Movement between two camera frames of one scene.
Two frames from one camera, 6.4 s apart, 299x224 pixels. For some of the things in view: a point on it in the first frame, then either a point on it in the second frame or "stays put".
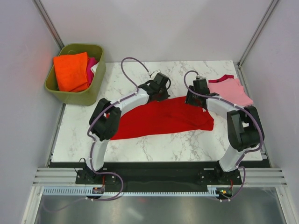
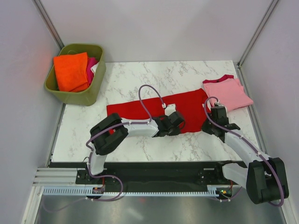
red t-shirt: [162, 116] stays put
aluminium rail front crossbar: [63, 176] stays put
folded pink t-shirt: [231, 90] stays put
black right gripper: [188, 99] to [205, 129]
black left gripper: [165, 96] to [176, 132]
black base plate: [158, 173] stays put
